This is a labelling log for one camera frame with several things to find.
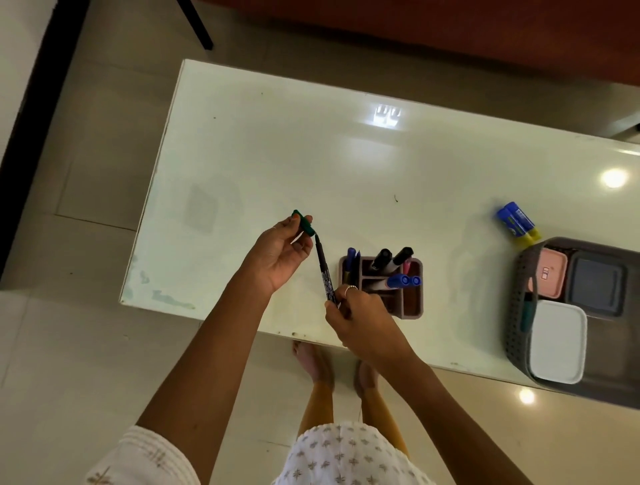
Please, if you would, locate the gray lidded box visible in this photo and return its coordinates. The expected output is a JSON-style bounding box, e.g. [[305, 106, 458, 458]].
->
[[565, 251, 628, 318]]

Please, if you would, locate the person's left foot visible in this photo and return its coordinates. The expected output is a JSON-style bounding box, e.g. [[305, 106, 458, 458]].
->
[[292, 341, 334, 386]]

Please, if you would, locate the person's right foot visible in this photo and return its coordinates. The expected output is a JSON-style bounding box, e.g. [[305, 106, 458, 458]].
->
[[354, 360, 382, 399]]

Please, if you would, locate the black marker pen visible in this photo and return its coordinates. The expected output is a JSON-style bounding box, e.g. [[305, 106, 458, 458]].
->
[[314, 235, 352, 320]]

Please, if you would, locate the pink lidded box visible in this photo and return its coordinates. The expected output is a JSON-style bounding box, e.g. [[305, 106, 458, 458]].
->
[[529, 248, 569, 300]]

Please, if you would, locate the person's right hand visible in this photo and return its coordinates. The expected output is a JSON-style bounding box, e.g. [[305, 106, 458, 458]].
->
[[325, 286, 418, 373]]

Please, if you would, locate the black furniture leg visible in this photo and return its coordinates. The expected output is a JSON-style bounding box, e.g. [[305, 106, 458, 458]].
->
[[176, 0, 215, 51]]

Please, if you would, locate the person's right forearm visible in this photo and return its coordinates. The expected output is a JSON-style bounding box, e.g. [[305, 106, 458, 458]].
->
[[372, 350, 534, 485]]

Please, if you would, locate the person's left hand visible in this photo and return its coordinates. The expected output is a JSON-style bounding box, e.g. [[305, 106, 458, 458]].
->
[[239, 215, 314, 296]]

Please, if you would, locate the person's foot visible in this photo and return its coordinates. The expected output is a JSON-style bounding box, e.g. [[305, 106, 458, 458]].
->
[[292, 341, 334, 386], [354, 360, 382, 399]]

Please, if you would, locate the person's left forearm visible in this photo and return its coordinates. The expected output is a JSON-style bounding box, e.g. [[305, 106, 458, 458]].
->
[[136, 269, 275, 485]]

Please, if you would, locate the green marker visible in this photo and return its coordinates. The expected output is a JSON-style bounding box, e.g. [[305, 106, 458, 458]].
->
[[520, 292, 537, 334]]

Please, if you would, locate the white patterned garment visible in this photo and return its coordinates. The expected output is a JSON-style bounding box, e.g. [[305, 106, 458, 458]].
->
[[85, 424, 436, 485]]

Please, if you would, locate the orange-brown sofa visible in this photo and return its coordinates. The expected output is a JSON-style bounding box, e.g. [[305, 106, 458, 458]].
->
[[200, 0, 640, 88]]

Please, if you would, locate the mauve pen organizer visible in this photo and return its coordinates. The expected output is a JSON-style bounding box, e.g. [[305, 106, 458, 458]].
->
[[339, 255, 425, 319]]

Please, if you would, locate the black skirting strip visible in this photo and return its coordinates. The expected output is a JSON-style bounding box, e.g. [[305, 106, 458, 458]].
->
[[0, 0, 91, 278]]

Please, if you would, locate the white lidded box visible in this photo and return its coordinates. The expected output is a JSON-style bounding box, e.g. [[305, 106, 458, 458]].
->
[[529, 300, 588, 385]]

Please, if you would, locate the green marker cap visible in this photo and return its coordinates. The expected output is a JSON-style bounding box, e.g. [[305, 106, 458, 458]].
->
[[291, 209, 318, 237]]

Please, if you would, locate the gray plastic basket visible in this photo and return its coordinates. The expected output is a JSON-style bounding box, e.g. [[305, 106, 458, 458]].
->
[[504, 237, 640, 410]]

